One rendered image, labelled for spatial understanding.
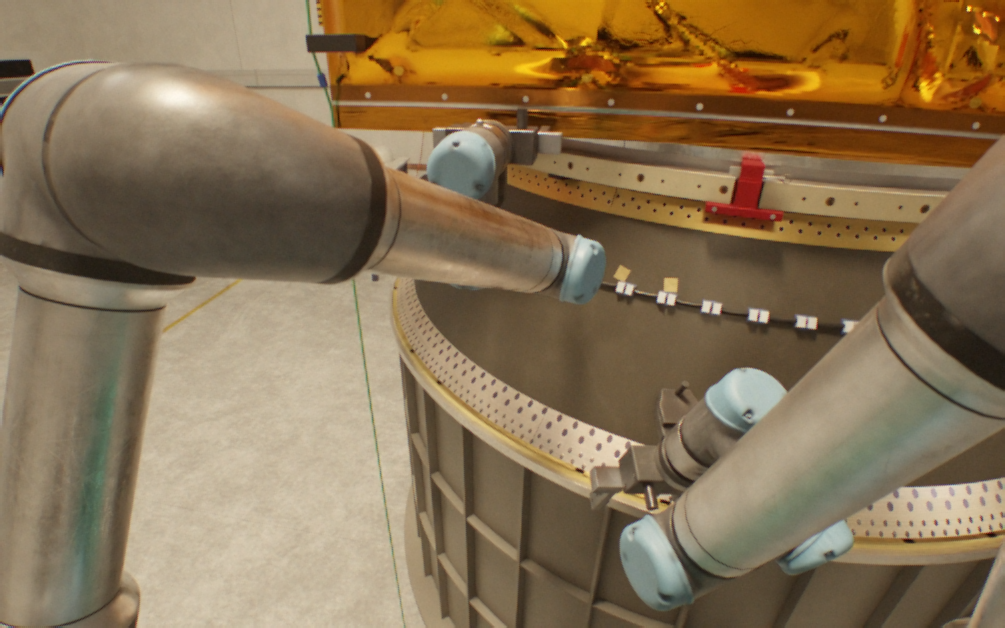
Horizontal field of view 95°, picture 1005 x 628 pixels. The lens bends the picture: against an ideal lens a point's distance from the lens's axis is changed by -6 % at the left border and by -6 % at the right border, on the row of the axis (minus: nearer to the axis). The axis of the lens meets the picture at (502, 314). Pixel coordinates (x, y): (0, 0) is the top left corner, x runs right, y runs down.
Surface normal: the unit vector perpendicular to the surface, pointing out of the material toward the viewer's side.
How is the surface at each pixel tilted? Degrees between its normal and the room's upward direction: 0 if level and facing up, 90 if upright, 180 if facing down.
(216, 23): 90
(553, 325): 62
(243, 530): 0
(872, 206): 90
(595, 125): 90
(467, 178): 90
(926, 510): 43
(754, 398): 24
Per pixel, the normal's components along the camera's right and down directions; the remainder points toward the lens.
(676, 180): -0.50, 0.40
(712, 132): -0.18, 0.46
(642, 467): 0.17, -0.62
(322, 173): 0.71, -0.06
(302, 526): 0.01, -0.88
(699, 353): -0.35, -0.04
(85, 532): 0.78, 0.28
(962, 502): 0.06, -0.33
